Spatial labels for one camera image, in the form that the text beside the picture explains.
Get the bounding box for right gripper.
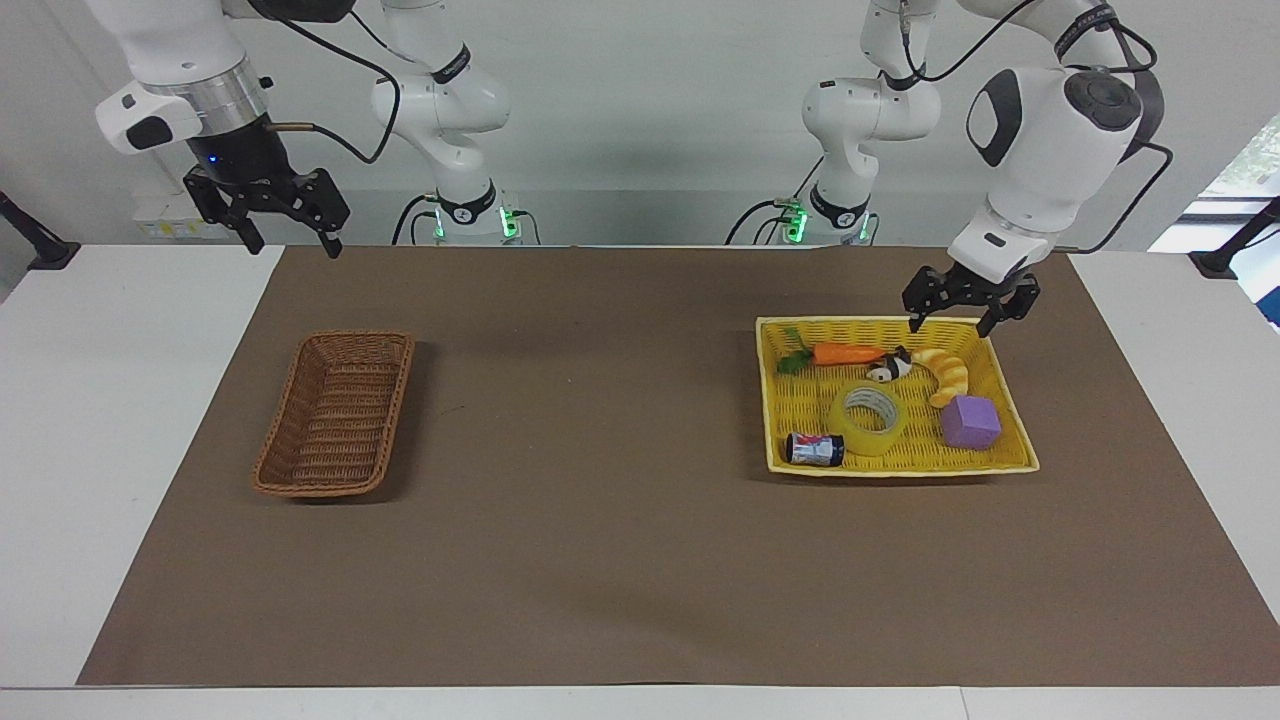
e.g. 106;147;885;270
182;113;352;260

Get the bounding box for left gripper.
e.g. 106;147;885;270
902;261;1042;339

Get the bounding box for yellow woven basket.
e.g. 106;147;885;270
754;315;1042;478

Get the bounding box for clear tape roll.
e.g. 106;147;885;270
828;381;910;458

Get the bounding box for brown wicker basket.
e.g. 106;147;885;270
250;330;417;499

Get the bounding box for yellow toy croissant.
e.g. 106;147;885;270
911;347;972;409

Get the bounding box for white power strip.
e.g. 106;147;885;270
133;193;219;242

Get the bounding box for black and white toy figure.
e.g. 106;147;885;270
865;345;914;385

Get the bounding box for purple cube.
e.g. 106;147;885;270
939;394;1004;451

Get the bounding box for orange toy carrot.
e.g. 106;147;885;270
777;327;890;377

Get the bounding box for small blue can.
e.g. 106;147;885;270
784;431;847;469

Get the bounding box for black stand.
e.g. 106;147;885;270
1188;195;1280;280
0;189;82;272

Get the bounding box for window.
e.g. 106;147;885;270
1178;112;1280;227

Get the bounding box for black cable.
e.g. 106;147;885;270
391;193;443;247
726;153;829;247
898;0;1043;85
262;10;404;167
1062;140;1174;255

